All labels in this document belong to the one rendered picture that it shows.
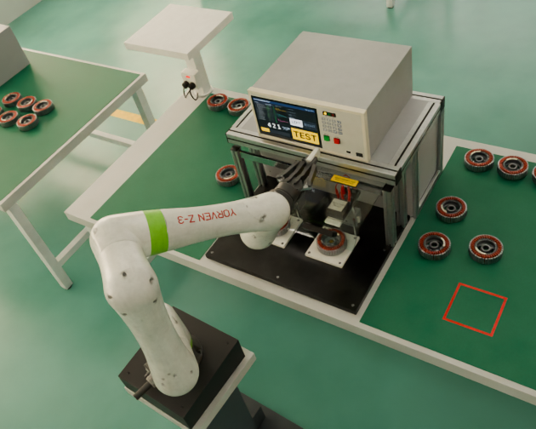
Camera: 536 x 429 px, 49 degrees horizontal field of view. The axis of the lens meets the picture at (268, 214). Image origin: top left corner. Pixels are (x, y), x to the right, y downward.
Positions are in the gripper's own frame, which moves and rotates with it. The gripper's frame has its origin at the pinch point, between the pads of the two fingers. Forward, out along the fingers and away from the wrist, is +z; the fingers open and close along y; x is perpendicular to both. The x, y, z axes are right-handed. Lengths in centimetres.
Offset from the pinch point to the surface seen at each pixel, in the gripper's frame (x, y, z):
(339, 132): 4.2, 5.3, 9.7
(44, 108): -39, -186, 24
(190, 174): -43, -76, 12
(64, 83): -42, -197, 49
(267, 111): 6.2, -22.4, 9.7
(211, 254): -41, -38, -24
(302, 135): -1.1, -9.7, 9.7
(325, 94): 13.9, -1.7, 15.4
